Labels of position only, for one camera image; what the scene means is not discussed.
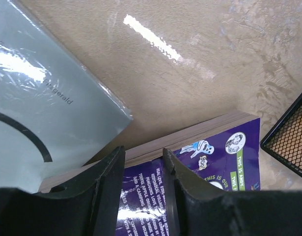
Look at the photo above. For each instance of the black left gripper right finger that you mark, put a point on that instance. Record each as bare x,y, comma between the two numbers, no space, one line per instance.
194,207

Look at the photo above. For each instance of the purple paperback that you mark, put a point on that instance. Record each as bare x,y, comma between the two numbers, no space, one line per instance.
223,151

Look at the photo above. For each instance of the wooden shelf with wire frame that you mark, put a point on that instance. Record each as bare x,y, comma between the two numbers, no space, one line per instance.
284,140

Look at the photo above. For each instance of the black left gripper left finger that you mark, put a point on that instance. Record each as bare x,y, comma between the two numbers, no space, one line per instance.
88,203

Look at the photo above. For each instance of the pale Gatsby book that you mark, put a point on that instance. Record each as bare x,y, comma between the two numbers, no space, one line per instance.
54,114

